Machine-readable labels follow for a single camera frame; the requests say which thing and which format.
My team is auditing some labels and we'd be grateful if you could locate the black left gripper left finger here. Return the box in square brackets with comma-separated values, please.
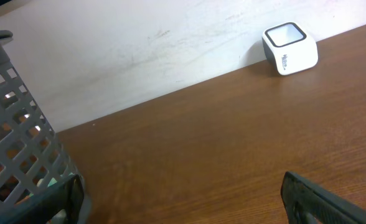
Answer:
[0, 174, 85, 224]

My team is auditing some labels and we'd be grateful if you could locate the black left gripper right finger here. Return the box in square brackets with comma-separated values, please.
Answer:
[280, 171, 366, 224]

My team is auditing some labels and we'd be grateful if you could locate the white barcode scanner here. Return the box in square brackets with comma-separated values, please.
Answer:
[262, 21, 319, 76]

